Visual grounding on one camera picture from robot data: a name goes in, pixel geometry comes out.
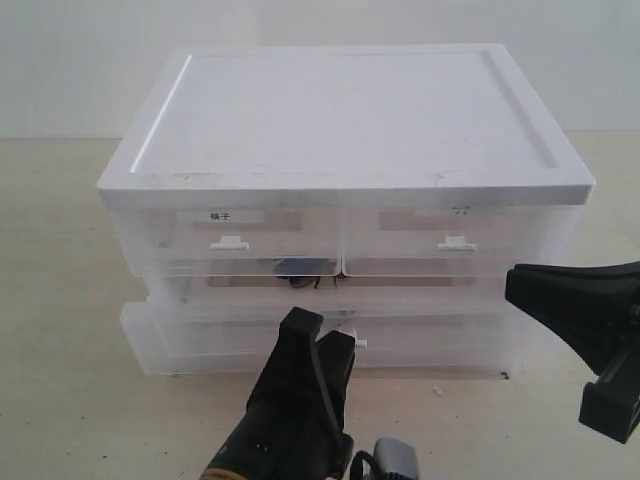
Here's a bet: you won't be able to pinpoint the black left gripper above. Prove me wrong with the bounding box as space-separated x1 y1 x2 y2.
202 307 355 479

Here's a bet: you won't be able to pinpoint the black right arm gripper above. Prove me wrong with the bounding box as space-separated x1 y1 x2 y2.
505 262 639 443

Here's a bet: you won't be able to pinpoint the keys with blue fob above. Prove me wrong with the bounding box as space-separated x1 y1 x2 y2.
273 258 348 290

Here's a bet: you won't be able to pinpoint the wide clear drawer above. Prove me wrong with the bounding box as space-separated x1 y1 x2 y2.
120 300 527 375

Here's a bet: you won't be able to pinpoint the top right small drawer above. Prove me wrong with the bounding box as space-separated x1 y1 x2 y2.
339 204 506 281

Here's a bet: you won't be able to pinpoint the small drawer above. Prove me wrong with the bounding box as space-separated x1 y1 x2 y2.
339 204 506 281
160 207 341 276

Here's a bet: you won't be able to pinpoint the top left small drawer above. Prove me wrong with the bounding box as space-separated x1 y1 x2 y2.
160 207 341 276

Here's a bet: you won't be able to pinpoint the translucent white drawer cabinet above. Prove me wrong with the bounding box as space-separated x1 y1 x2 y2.
97 44 595 377

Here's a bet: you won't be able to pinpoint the black cable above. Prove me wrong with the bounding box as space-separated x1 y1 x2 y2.
347 449 379 480

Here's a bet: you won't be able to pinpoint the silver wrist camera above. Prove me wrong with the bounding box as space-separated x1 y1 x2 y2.
370 437 420 480

